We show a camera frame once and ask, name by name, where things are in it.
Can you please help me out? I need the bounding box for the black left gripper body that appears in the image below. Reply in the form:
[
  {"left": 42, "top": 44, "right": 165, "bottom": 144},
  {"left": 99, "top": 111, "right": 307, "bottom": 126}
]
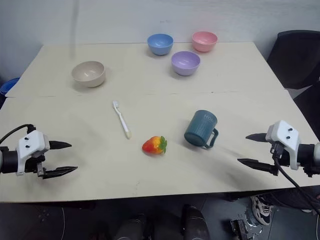
[{"left": 24, "top": 135, "right": 51, "bottom": 179}]

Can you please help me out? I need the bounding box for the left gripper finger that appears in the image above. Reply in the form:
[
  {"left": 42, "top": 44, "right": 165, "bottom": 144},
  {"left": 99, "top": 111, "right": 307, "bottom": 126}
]
[
  {"left": 41, "top": 165, "right": 79, "bottom": 180},
  {"left": 48, "top": 140, "right": 73, "bottom": 151}
]

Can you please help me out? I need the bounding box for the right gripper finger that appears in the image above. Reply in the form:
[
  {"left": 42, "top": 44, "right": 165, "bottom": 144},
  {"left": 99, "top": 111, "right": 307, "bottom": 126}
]
[
  {"left": 237, "top": 157, "right": 279, "bottom": 177},
  {"left": 245, "top": 132, "right": 269, "bottom": 144}
]

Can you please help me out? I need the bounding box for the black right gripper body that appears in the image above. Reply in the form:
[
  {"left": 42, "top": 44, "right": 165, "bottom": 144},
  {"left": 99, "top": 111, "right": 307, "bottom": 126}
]
[{"left": 268, "top": 140, "right": 286, "bottom": 177}]

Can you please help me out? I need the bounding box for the black and white sneaker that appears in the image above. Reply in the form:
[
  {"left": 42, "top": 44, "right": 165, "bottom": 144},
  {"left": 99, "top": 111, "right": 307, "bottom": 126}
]
[{"left": 249, "top": 195, "right": 273, "bottom": 226}]

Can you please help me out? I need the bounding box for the person's dark trouser leg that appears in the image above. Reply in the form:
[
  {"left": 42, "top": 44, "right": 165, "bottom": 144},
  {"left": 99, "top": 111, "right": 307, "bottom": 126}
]
[{"left": 259, "top": 184, "right": 320, "bottom": 214}]

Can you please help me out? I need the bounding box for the black chair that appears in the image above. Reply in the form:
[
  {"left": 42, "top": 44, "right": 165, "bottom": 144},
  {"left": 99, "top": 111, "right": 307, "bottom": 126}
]
[
  {"left": 292, "top": 84, "right": 320, "bottom": 132},
  {"left": 266, "top": 30, "right": 320, "bottom": 91}
]

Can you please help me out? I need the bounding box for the white toothbrush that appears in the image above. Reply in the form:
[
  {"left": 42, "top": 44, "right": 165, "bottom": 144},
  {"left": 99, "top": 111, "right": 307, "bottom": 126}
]
[{"left": 111, "top": 100, "right": 132, "bottom": 140}]

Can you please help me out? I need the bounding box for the black paint-stained object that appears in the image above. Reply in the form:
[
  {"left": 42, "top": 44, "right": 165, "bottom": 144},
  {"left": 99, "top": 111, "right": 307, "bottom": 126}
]
[{"left": 229, "top": 218, "right": 261, "bottom": 240}]

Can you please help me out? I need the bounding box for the beige bowl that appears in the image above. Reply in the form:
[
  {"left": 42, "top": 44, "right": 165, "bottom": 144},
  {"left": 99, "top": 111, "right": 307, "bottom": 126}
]
[{"left": 71, "top": 61, "right": 106, "bottom": 88}]

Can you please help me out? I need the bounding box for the blue plastic basket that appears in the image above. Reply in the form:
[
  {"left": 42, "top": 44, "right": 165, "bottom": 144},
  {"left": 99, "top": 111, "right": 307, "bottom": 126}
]
[{"left": 0, "top": 77, "right": 21, "bottom": 101}]

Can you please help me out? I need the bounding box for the dark rounded shape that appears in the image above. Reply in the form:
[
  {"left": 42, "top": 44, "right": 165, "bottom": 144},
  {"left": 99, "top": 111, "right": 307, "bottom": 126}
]
[{"left": 181, "top": 204, "right": 210, "bottom": 240}]

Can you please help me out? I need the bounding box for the red toy strawberry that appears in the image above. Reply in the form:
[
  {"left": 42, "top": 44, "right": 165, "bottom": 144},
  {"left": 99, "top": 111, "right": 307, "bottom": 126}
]
[{"left": 141, "top": 135, "right": 168, "bottom": 156}]

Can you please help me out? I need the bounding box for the purple bowl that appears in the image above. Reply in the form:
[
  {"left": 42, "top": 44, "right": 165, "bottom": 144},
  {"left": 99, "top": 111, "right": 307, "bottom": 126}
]
[{"left": 171, "top": 51, "right": 201, "bottom": 77}]

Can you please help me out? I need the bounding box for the pink bowl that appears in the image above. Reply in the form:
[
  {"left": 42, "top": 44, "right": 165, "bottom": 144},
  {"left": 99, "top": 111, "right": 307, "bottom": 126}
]
[{"left": 191, "top": 31, "right": 218, "bottom": 53}]

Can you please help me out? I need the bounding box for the blue bowl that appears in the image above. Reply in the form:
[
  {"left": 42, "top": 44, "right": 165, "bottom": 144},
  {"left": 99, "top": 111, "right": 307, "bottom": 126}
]
[{"left": 146, "top": 33, "right": 175, "bottom": 56}]

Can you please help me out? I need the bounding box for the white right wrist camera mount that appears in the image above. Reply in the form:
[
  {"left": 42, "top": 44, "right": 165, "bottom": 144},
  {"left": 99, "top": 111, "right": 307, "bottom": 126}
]
[{"left": 265, "top": 120, "right": 301, "bottom": 171}]

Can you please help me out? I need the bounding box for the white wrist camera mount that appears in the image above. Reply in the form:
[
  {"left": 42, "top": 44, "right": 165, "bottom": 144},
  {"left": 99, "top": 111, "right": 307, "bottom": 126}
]
[
  {"left": 15, "top": 130, "right": 50, "bottom": 176},
  {"left": 265, "top": 120, "right": 301, "bottom": 171}
]

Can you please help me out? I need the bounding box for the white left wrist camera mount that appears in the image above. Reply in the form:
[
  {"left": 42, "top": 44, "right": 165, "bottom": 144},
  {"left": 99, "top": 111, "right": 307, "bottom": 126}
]
[{"left": 15, "top": 130, "right": 50, "bottom": 176}]

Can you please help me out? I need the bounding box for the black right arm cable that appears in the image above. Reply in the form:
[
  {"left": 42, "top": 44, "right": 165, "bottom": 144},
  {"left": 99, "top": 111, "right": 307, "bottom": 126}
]
[{"left": 270, "top": 146, "right": 320, "bottom": 216}]

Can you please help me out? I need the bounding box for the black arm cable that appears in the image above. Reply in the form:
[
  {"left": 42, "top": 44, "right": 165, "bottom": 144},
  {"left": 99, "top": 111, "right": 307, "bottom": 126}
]
[
  {"left": 0, "top": 123, "right": 35, "bottom": 145},
  {"left": 270, "top": 146, "right": 320, "bottom": 216}
]

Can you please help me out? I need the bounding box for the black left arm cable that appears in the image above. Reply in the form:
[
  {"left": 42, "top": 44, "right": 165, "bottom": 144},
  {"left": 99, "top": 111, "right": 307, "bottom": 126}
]
[{"left": 0, "top": 123, "right": 35, "bottom": 145}]

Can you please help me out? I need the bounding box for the teal mug with handle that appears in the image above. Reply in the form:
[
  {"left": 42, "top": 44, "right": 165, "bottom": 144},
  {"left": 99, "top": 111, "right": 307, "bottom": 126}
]
[{"left": 183, "top": 109, "right": 220, "bottom": 149}]

